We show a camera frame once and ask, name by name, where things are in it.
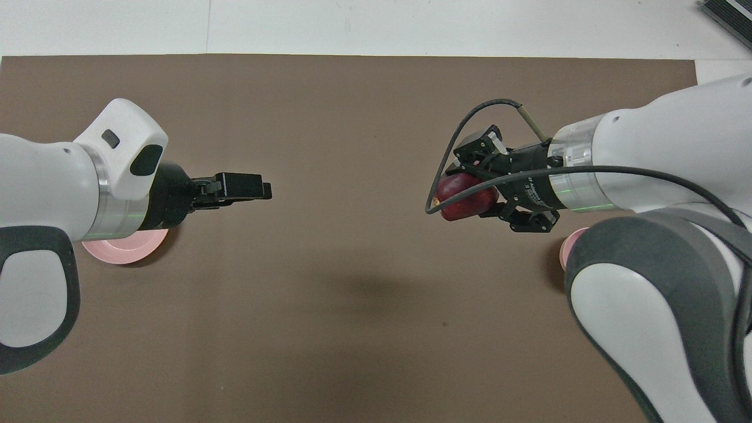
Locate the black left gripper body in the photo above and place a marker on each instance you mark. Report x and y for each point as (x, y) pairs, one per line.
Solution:
(170, 197)

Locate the grey ribbed metal box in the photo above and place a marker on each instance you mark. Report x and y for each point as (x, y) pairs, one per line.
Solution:
(734, 16)

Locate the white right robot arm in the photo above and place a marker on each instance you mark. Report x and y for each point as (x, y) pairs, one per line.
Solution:
(675, 147)

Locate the brown table mat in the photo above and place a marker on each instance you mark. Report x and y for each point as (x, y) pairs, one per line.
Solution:
(352, 294)

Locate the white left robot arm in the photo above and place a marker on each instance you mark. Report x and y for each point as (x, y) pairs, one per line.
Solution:
(47, 182)

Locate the pink bowl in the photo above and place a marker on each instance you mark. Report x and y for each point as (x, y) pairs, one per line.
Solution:
(567, 249)

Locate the dark red apple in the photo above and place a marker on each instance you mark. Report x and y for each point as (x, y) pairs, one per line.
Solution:
(467, 200)

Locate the pink plate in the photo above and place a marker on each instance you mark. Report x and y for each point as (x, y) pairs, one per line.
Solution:
(123, 251)

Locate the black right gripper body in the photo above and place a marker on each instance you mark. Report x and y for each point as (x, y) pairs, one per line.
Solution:
(529, 179)

